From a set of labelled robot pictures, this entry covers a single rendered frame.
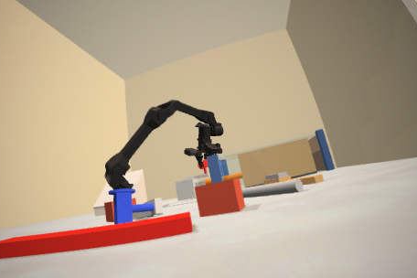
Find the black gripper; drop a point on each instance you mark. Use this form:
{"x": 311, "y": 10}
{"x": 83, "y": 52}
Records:
{"x": 197, "y": 152}

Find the red flat bar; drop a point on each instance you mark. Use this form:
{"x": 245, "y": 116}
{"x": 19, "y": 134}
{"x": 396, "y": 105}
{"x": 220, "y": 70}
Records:
{"x": 74, "y": 240}

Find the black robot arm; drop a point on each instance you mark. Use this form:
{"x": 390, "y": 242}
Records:
{"x": 117, "y": 166}

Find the grey metal cylinder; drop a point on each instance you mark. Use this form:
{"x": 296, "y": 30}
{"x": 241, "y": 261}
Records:
{"x": 291, "y": 186}

